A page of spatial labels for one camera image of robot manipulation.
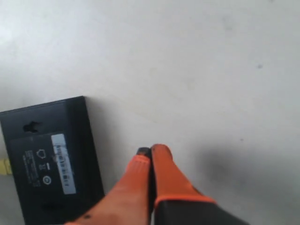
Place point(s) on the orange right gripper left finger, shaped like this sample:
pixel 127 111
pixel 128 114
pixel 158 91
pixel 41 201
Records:
pixel 128 202

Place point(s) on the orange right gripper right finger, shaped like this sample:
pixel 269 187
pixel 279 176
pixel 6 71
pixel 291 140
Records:
pixel 178 202

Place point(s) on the small black box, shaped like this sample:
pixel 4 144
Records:
pixel 53 160

